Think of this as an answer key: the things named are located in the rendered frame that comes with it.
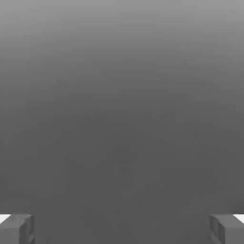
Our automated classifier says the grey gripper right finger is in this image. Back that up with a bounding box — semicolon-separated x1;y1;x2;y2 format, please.
209;213;244;244

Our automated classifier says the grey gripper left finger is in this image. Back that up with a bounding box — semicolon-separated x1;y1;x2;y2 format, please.
0;213;36;244

